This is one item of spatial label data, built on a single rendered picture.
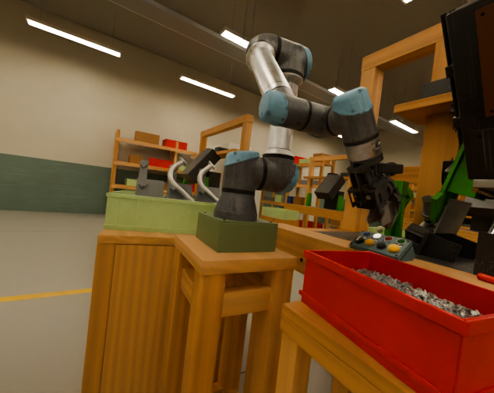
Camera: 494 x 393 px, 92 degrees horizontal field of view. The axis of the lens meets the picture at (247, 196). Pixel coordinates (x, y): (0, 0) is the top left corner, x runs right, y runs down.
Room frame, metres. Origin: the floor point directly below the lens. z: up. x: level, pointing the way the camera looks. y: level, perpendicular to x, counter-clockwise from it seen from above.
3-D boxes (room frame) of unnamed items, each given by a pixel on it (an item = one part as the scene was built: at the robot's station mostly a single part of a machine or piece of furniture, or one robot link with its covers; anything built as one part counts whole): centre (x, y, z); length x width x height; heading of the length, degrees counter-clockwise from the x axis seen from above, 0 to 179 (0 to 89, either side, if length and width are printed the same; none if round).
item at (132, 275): (1.35, 0.37, 0.39); 0.68 x 0.52 x 0.79; 111
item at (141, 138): (6.93, 2.23, 1.14); 3.01 x 0.54 x 2.28; 123
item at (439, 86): (1.08, -0.81, 1.59); 0.15 x 0.07 x 0.07; 31
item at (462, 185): (0.75, -0.68, 1.17); 0.13 x 0.12 x 0.20; 31
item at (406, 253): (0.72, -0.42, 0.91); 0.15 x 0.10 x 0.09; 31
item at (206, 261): (0.83, 0.03, 0.83); 0.32 x 0.32 x 0.04; 29
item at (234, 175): (0.83, 0.03, 1.11); 0.13 x 0.12 x 0.14; 111
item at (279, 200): (7.22, -1.31, 1.13); 2.48 x 0.54 x 2.27; 33
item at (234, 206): (0.83, 0.03, 0.99); 0.15 x 0.15 x 0.10
